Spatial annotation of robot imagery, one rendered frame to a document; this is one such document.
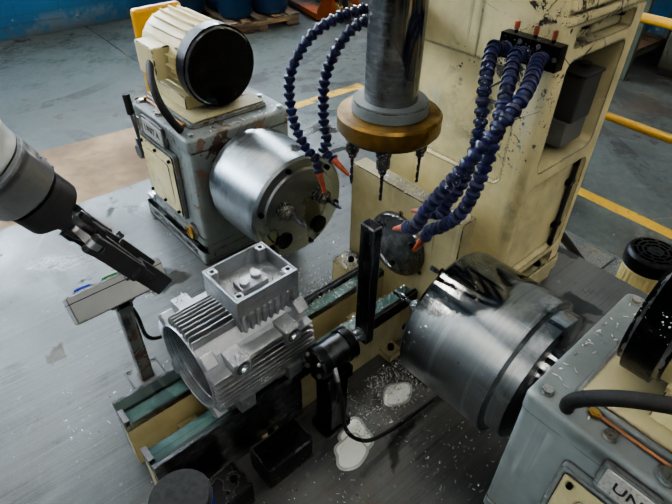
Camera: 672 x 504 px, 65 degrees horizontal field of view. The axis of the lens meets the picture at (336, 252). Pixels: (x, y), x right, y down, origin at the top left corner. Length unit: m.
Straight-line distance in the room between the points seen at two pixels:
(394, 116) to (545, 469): 0.56
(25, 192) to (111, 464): 0.60
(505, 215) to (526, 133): 0.17
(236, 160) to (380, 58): 0.46
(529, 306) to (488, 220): 0.33
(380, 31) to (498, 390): 0.55
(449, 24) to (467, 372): 0.61
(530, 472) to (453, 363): 0.18
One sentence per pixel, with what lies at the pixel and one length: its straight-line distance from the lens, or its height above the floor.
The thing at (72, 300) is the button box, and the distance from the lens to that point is 1.00.
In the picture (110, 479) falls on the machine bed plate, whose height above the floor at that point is 0.80.
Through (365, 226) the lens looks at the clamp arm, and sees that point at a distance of 0.79.
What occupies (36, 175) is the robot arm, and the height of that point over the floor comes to 1.41.
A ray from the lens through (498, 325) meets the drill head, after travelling 0.81.
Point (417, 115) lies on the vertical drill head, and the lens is 0.89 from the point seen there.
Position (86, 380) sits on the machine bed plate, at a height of 0.80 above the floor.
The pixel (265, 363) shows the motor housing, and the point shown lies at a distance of 0.88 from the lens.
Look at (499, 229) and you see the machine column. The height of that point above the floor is 1.08.
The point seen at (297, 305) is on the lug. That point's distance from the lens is 0.89.
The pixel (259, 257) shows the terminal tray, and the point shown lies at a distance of 0.92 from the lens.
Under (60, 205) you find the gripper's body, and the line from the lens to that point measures 0.70.
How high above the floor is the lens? 1.72
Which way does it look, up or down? 39 degrees down
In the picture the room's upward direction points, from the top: 1 degrees clockwise
